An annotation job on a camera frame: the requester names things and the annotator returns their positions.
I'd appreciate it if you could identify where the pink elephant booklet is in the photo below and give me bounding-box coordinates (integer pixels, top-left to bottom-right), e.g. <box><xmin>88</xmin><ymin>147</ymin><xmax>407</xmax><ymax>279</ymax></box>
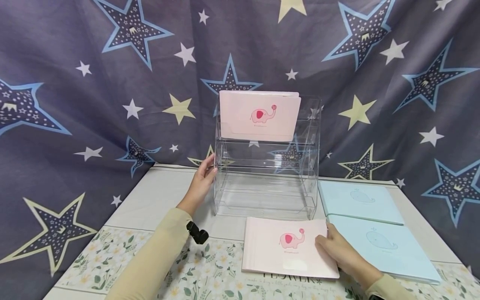
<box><xmin>219</xmin><ymin>90</ymin><xmax>302</xmax><ymax>142</ymax></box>
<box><xmin>241</xmin><ymin>217</ymin><xmax>340</xmax><ymax>280</ymax></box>

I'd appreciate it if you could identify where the person's left hand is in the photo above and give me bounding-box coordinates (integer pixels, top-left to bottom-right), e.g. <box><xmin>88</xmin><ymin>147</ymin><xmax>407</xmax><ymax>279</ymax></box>
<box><xmin>176</xmin><ymin>153</ymin><xmax>219</xmax><ymax>218</ymax></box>

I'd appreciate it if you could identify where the person's left forearm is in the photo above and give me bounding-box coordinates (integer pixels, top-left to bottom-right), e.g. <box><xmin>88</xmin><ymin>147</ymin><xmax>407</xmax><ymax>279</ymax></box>
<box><xmin>105</xmin><ymin>207</ymin><xmax>195</xmax><ymax>300</ymax></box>

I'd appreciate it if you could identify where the blue whale booklet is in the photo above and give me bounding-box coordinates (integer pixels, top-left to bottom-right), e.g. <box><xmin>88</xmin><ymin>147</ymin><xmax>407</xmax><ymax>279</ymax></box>
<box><xmin>327</xmin><ymin>215</ymin><xmax>443</xmax><ymax>285</ymax></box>
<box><xmin>319</xmin><ymin>180</ymin><xmax>405</xmax><ymax>225</ymax></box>

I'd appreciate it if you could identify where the clear acrylic display rack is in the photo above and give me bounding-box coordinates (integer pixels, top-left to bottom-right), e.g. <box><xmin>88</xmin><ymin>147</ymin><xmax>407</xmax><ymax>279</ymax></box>
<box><xmin>213</xmin><ymin>95</ymin><xmax>323</xmax><ymax>220</ymax></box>

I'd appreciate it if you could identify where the person's right forearm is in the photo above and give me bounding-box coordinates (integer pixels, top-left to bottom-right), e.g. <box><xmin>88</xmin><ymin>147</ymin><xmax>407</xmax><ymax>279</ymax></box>
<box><xmin>364</xmin><ymin>273</ymin><xmax>410</xmax><ymax>300</ymax></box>

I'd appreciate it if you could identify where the black wrist band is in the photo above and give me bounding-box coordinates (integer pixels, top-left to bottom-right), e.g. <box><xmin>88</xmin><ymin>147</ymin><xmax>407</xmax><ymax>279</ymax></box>
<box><xmin>186</xmin><ymin>221</ymin><xmax>210</xmax><ymax>245</ymax></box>

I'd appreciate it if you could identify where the person's right hand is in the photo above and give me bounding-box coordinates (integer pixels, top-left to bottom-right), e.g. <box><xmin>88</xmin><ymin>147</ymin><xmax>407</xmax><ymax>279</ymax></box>
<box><xmin>315</xmin><ymin>223</ymin><xmax>383</xmax><ymax>289</ymax></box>

